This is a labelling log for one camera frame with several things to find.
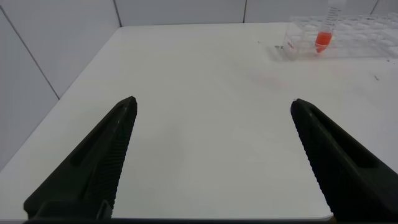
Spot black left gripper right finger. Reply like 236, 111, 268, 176
290, 98, 398, 222

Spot test tube with red liquid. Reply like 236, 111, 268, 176
314, 0, 346, 54

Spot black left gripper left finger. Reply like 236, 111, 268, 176
23, 95, 138, 219

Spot clear plastic test tube rack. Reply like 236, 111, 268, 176
282, 12, 398, 60

